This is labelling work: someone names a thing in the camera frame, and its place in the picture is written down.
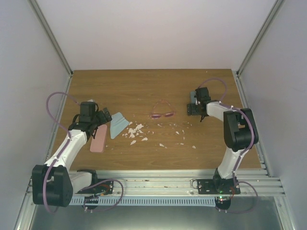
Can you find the right aluminium frame post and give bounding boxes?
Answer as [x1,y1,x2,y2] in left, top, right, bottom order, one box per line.
[236,0,284,78]

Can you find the left aluminium frame post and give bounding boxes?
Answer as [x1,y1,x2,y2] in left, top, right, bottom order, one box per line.
[28,0,73,77]

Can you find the aluminium frame rail front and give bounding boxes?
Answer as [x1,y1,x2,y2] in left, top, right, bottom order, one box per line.
[27,170,286,197]

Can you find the grey slotted cable duct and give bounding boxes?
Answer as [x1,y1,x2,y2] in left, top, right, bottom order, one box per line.
[69,196,216,207]

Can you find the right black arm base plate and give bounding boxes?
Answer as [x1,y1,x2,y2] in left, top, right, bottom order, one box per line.
[190,179,241,195]

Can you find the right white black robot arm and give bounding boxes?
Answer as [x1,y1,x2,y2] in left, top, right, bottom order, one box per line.
[187,87,259,194]

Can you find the teal glasses case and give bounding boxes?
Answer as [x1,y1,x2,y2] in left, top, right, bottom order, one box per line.
[190,91,197,104]

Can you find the pink glasses case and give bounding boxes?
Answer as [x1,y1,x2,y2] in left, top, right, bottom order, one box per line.
[90,125,107,153]

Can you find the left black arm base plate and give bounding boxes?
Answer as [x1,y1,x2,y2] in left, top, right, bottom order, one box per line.
[77,179,114,196]

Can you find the aluminium frame post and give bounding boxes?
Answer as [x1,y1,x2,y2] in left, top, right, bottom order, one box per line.
[236,0,284,78]
[28,0,73,77]

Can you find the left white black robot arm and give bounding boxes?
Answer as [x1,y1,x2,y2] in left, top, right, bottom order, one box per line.
[32,102,112,207]

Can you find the pink tinted sunglasses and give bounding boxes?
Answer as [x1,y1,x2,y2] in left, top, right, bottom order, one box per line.
[150,99,176,119]

